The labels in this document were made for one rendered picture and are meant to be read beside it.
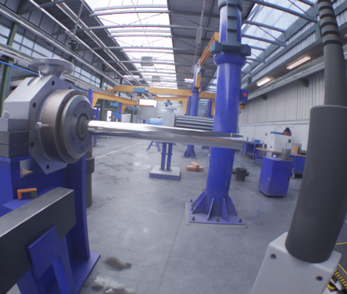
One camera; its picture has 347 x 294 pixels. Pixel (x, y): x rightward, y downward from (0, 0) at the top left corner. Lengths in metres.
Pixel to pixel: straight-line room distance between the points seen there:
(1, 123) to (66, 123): 0.28
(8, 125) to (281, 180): 3.96
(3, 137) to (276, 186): 3.93
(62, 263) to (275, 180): 3.66
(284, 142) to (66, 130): 7.18
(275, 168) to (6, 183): 3.79
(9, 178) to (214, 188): 2.20
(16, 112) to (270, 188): 3.83
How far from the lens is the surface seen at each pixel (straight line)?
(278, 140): 7.38
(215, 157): 2.43
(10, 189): 0.86
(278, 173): 3.90
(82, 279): 1.55
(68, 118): 0.87
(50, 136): 0.88
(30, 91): 0.96
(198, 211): 2.63
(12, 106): 0.97
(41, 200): 0.64
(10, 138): 0.79
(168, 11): 8.87
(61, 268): 0.80
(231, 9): 2.65
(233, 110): 2.43
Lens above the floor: 1.11
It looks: 5 degrees down
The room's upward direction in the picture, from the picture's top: 6 degrees clockwise
